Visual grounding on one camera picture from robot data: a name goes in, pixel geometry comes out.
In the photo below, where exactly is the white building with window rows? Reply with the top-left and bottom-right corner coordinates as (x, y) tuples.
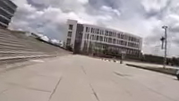
(62, 18), (146, 64)

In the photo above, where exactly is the grey concrete slab plaza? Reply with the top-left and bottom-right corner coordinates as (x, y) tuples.
(0, 42), (179, 101)

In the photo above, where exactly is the low concrete kerb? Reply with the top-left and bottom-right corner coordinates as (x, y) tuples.
(124, 61), (179, 77)

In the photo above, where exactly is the row of trees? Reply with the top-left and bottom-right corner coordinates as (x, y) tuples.
(139, 50), (179, 68)

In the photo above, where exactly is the tall lamp pole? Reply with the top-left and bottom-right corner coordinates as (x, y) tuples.
(156, 24), (173, 69)

